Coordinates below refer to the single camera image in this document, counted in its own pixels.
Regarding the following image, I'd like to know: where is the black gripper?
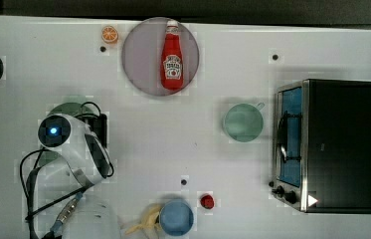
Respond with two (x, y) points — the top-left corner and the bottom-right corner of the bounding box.
(88, 114), (108, 147)

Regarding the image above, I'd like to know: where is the green plastic strainer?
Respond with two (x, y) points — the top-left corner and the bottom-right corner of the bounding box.
(34, 95), (95, 168)

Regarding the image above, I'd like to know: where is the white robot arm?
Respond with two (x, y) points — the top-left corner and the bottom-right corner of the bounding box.
(33, 114), (121, 239)

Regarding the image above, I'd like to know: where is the grey round plate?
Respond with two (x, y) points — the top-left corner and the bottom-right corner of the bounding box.
(121, 17), (199, 97)

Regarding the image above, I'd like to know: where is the toy orange slice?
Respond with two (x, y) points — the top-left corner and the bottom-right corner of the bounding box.
(101, 26), (118, 44)

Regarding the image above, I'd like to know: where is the plush red ketchup bottle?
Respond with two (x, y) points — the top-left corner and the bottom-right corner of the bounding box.
(160, 20), (184, 91)

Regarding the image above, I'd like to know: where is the toy yellow banana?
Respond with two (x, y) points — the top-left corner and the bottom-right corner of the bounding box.
(125, 204), (162, 239)

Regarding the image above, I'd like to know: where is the blue plastic bowl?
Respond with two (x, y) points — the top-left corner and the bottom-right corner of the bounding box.
(159, 199), (194, 236)

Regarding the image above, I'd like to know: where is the toy red strawberry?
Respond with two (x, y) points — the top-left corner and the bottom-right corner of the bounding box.
(200, 194), (215, 209)

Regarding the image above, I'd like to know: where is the green plastic cup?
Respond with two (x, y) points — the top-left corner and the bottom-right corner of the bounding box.
(223, 103), (265, 142)

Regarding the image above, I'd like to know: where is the silver toaster oven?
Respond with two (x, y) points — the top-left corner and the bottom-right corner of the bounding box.
(269, 79), (371, 214)

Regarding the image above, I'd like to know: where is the black cable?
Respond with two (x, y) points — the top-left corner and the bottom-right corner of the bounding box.
(19, 147), (88, 239)

